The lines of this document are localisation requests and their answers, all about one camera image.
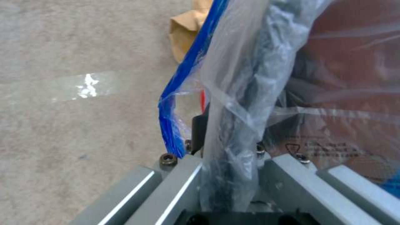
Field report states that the clear tape strip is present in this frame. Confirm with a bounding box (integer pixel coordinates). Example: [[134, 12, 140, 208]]
[[0, 70, 121, 104]]

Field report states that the clear bag with blue drawstring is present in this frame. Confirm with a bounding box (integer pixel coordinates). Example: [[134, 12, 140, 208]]
[[157, 0, 400, 211]]

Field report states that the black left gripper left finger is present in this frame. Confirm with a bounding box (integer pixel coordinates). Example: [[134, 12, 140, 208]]
[[70, 112, 209, 225]]

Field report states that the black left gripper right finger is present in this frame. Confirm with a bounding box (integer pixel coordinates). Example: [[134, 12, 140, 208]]
[[252, 144, 400, 225]]

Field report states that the dark trash bin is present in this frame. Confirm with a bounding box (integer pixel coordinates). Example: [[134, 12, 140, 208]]
[[215, 0, 400, 207]]

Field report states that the crumpled brown paper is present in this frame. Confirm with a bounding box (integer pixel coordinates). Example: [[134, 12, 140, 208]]
[[168, 0, 217, 64]]

